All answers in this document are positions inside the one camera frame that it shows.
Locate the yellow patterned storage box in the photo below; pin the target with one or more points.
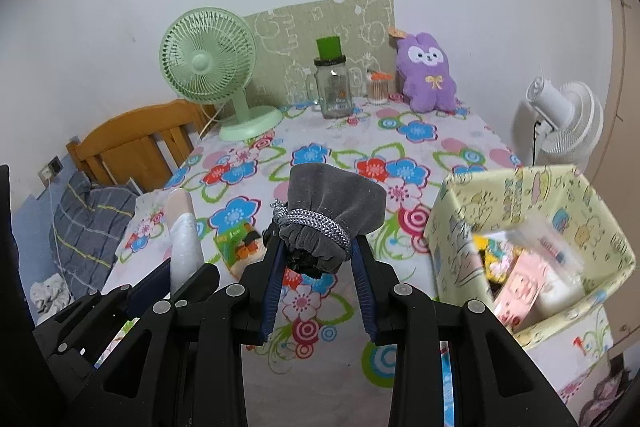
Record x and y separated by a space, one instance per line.
489 202

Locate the purple plush bunny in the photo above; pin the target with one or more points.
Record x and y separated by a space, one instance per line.
424 65

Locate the beige door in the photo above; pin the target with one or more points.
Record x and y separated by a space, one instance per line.
614 166

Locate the green orange tissue pack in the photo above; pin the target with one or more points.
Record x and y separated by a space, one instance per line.
240 247

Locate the pink wet wipes pack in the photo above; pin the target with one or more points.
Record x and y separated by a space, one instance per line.
520 290

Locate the white bedding heap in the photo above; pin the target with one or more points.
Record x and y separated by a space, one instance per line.
149 214

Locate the green desk fan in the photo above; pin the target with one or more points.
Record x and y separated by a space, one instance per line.
208 56

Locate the wall power socket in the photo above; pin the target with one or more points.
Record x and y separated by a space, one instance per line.
49 171

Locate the green patterned cardboard panel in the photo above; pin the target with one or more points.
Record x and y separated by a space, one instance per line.
290 40

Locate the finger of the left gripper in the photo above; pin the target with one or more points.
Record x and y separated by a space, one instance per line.
101 316

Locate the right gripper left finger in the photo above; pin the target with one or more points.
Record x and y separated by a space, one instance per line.
181 364

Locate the white tube bottle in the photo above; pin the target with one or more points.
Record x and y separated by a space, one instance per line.
186 250

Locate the small jar with orange lid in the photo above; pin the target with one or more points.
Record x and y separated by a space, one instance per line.
378 86

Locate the crumpled white cloth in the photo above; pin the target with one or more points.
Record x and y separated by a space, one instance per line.
50 297

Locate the white standing fan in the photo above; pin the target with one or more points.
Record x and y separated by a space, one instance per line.
557 125

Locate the grey plaid pillow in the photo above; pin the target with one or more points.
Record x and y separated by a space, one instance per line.
88 224

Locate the grey drawstring pouch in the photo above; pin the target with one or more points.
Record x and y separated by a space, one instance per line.
325 209

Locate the floral tablecloth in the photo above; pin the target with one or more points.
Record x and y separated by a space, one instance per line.
423 190

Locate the clear plastic sleeve pack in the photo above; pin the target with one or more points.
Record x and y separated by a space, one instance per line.
538 236

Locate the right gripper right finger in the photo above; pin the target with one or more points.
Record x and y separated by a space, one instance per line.
494 382

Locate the glass jar with green lid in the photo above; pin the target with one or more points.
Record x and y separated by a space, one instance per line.
330 87

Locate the yellow cartoon tissue pack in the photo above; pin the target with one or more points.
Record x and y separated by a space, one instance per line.
498 257

